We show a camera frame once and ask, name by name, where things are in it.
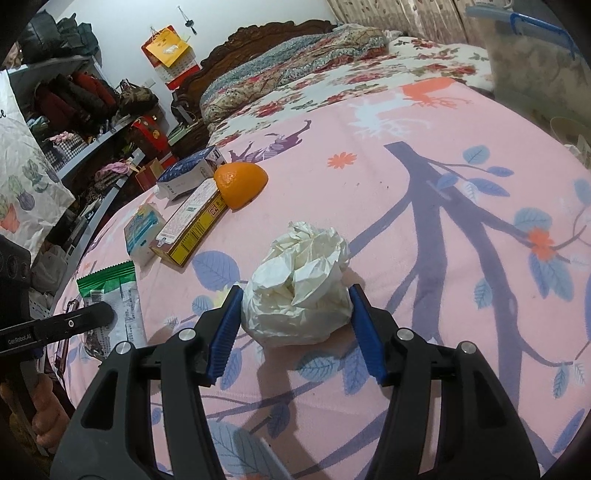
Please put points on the floral red white bedsheet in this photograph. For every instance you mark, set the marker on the floral red white bedsheet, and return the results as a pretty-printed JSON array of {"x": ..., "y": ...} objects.
[{"x": 409, "y": 59}]

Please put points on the carved wooden headboard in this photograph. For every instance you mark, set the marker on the carved wooden headboard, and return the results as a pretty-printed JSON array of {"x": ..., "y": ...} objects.
[{"x": 244, "y": 45}]

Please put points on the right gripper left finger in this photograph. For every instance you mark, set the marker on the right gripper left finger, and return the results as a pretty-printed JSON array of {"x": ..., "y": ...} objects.
[{"x": 142, "y": 416}]

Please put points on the patterned folded quilt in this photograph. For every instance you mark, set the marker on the patterned folded quilt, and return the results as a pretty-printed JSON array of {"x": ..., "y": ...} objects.
[{"x": 288, "y": 62}]

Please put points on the blue white milk carton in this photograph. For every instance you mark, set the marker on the blue white milk carton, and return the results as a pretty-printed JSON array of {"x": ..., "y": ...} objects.
[{"x": 188, "y": 173}]

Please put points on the lower clear storage bin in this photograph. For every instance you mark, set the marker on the lower clear storage bin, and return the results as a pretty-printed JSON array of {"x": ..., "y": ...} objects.
[{"x": 538, "y": 71}]

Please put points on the orange peel half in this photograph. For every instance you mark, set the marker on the orange peel half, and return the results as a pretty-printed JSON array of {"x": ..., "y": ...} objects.
[{"x": 240, "y": 183}]

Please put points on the cluttered shelving unit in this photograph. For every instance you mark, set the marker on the cluttered shelving unit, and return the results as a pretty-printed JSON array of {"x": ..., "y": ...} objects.
[{"x": 87, "y": 129}]

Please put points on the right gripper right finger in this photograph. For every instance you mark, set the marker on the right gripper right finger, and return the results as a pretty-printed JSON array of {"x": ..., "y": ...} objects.
[{"x": 481, "y": 435}]

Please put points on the blue white sponge package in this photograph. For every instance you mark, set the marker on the blue white sponge package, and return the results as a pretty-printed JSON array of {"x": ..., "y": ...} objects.
[{"x": 140, "y": 231}]

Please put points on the brown yellow cardboard box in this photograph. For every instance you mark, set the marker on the brown yellow cardboard box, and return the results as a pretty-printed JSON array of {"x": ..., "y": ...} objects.
[{"x": 189, "y": 224}]

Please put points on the white printed tote bag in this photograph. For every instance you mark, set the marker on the white printed tote bag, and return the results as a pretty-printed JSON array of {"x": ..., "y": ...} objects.
[{"x": 33, "y": 198}]

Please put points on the keys on wall hook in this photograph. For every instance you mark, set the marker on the keys on wall hook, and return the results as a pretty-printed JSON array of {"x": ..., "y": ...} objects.
[{"x": 189, "y": 23}]

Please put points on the white tissue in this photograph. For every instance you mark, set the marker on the white tissue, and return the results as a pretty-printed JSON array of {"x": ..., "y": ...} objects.
[{"x": 296, "y": 296}]

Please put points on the red yellow wall calendar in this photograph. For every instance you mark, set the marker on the red yellow wall calendar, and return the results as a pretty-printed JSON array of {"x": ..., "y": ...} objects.
[{"x": 171, "y": 57}]

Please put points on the left hand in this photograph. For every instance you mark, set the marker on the left hand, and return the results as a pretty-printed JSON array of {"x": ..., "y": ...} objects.
[{"x": 49, "y": 423}]

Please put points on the beige floral curtain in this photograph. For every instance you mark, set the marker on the beige floral curtain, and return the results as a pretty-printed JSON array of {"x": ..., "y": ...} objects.
[{"x": 443, "y": 21}]

